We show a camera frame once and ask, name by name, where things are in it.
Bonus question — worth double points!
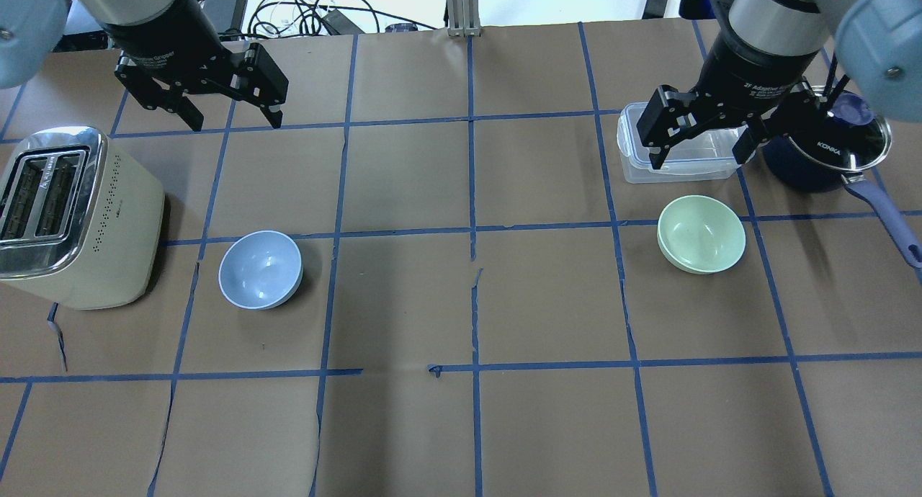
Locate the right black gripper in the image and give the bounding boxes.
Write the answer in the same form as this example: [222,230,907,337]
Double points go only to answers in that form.
[636,11,828,170]

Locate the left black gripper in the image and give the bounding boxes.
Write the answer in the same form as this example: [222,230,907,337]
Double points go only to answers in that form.
[101,0,289,132]

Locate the green bowl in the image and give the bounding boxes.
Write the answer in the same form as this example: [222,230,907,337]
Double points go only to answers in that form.
[656,194,747,276]

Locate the blue bowl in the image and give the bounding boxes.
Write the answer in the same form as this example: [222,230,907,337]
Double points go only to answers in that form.
[218,229,304,310]

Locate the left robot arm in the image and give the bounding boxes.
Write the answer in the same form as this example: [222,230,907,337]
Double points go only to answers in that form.
[1,0,289,130]

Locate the clear plastic container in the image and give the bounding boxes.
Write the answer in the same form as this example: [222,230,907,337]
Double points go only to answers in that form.
[618,102,741,183]

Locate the black power adapter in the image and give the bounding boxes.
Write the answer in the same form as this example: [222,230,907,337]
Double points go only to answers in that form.
[198,0,247,38]

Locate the blue pot with glass lid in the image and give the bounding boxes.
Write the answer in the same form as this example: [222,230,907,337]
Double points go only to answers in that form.
[763,91,921,269]

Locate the cream toaster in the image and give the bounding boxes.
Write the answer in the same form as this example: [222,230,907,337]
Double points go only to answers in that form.
[1,126,166,310]

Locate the black cables bundle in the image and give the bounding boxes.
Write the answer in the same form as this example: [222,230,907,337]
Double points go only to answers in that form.
[247,0,440,38]

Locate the aluminium frame post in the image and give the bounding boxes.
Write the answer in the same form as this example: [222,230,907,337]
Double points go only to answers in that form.
[447,0,482,37]

